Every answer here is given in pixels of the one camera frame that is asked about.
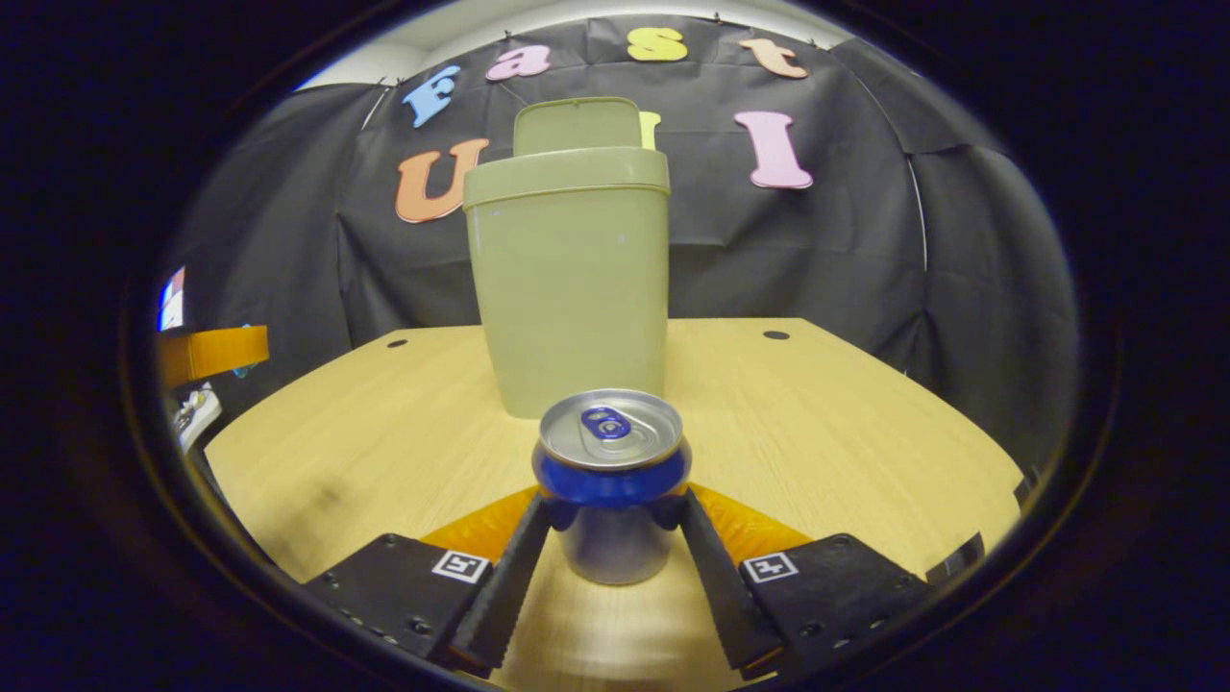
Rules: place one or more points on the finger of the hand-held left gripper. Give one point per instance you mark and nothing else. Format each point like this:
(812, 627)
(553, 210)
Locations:
(216, 353)

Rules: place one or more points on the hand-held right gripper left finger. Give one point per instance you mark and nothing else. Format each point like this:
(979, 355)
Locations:
(509, 586)

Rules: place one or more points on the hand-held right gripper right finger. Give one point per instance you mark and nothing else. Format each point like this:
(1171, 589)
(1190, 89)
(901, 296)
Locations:
(725, 596)

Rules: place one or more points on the blue pop can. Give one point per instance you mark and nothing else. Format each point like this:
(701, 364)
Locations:
(610, 538)

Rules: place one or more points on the green desktop garbage bin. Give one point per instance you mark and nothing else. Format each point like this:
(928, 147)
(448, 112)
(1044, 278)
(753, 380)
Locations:
(567, 288)

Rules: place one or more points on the wooden desktop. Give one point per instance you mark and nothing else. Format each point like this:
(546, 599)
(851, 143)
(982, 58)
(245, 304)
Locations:
(817, 432)

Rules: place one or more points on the computer monitor screen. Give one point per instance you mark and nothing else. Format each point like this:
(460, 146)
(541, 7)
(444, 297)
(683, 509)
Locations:
(173, 303)

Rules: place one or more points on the white side table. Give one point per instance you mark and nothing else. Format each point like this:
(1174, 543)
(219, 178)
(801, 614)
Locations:
(197, 418)

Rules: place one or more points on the black backdrop cloth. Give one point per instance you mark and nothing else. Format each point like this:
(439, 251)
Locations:
(817, 250)

